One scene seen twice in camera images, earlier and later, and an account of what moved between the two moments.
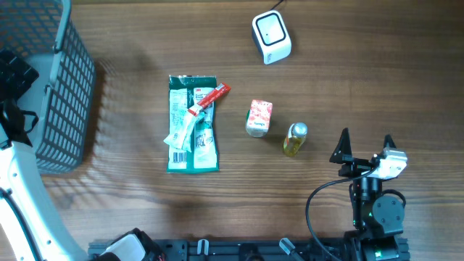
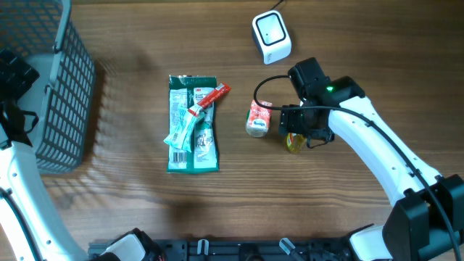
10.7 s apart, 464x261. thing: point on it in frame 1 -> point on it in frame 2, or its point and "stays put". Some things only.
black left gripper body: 12,83 stays put
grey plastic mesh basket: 46,34 stays put
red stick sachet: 222,90 stays put
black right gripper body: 354,169 -> 298,121
